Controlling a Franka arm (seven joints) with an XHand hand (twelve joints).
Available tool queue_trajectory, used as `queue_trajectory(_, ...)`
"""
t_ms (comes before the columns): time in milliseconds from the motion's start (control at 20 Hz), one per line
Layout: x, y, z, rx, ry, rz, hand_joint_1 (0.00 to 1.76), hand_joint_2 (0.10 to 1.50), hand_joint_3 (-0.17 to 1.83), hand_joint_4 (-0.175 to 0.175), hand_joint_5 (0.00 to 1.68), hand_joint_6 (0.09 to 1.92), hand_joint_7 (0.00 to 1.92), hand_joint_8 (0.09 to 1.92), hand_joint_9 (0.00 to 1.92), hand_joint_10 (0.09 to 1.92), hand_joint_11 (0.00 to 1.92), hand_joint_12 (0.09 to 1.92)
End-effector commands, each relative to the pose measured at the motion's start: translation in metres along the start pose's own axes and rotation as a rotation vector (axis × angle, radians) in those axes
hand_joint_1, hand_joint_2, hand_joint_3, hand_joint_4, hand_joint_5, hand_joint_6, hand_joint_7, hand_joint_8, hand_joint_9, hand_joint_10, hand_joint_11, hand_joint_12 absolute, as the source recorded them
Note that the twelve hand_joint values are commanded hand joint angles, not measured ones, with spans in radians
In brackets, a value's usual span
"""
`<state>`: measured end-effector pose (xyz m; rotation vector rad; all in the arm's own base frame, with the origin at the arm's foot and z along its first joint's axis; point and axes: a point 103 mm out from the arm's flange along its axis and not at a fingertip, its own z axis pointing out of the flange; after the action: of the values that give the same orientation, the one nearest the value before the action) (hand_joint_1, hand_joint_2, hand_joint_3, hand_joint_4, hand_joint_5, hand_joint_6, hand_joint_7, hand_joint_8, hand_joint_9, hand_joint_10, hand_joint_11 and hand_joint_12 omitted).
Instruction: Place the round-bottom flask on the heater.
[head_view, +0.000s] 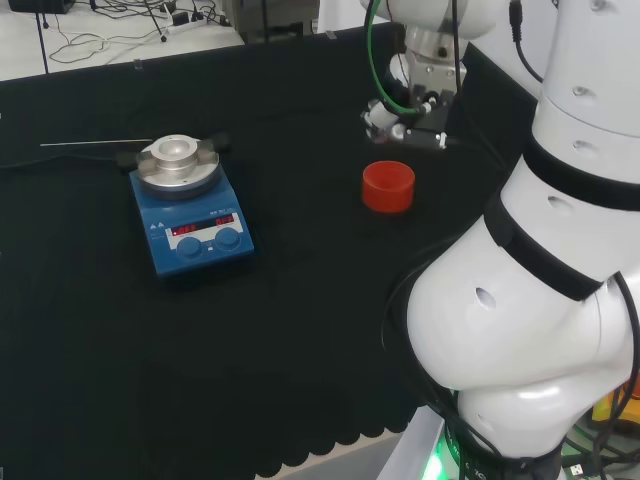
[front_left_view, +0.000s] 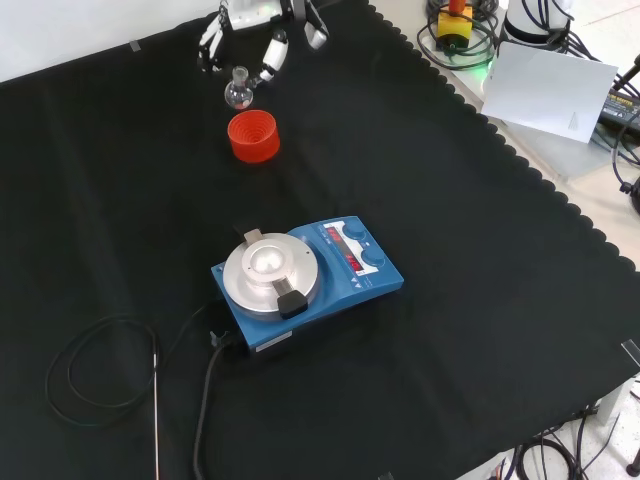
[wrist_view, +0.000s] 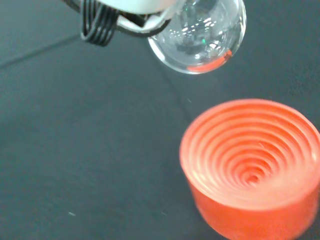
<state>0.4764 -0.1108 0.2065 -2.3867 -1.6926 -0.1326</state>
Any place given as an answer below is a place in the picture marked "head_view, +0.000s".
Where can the white power strip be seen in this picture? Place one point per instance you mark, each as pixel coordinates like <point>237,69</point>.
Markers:
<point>197,25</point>

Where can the yellow stop button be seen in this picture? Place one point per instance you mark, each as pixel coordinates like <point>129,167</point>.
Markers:
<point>612,407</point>

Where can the grey metal cabinet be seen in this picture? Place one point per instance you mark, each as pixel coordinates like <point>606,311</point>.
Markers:
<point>280,20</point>

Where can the black bench cloth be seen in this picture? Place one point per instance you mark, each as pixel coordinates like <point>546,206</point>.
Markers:
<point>200,360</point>

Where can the thin glass rod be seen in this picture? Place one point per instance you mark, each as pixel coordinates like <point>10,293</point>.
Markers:
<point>95,144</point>

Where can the silver usb plug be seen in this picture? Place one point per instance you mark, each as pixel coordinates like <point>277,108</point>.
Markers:
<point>577,469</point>

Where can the black box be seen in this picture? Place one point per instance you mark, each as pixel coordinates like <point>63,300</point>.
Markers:
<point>40,6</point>

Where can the heater with blue base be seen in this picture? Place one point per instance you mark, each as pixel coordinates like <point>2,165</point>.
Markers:
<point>195,235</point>

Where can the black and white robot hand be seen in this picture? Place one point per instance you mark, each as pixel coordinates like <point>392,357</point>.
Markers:
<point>430,85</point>

